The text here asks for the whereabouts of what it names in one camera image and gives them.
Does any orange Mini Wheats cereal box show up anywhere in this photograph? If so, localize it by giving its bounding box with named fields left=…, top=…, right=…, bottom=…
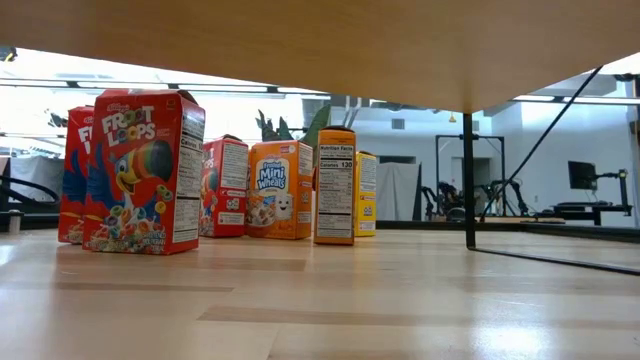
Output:
left=245, top=140, right=315, bottom=241
left=313, top=126, right=358, bottom=247

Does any yellow cereal box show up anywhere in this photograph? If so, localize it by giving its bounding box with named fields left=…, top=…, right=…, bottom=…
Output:
left=354, top=151, right=378, bottom=238

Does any red Froot Loops cereal box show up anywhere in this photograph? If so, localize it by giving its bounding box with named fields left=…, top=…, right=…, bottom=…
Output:
left=57, top=105, right=97, bottom=245
left=82, top=88, right=207, bottom=256
left=198, top=134, right=250, bottom=239

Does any green succulent plant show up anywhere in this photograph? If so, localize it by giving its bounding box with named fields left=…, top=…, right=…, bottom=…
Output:
left=255, top=103, right=333, bottom=150

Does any grey cloth cover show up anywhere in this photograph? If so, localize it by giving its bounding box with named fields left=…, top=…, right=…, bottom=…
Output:
left=8, top=155, right=65, bottom=202
left=375, top=161, right=422, bottom=222

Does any black monitor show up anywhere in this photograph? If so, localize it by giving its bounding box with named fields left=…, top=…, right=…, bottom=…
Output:
left=567, top=160, right=599, bottom=192

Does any black desk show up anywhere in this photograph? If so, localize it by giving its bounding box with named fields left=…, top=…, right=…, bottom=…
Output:
left=549, top=201, right=634, bottom=227

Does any black background metal frame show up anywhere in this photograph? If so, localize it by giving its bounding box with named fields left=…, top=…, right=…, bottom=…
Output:
left=434, top=133, right=507, bottom=221

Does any black curved cable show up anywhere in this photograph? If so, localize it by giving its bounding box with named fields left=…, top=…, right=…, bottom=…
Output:
left=0, top=174, right=61, bottom=207

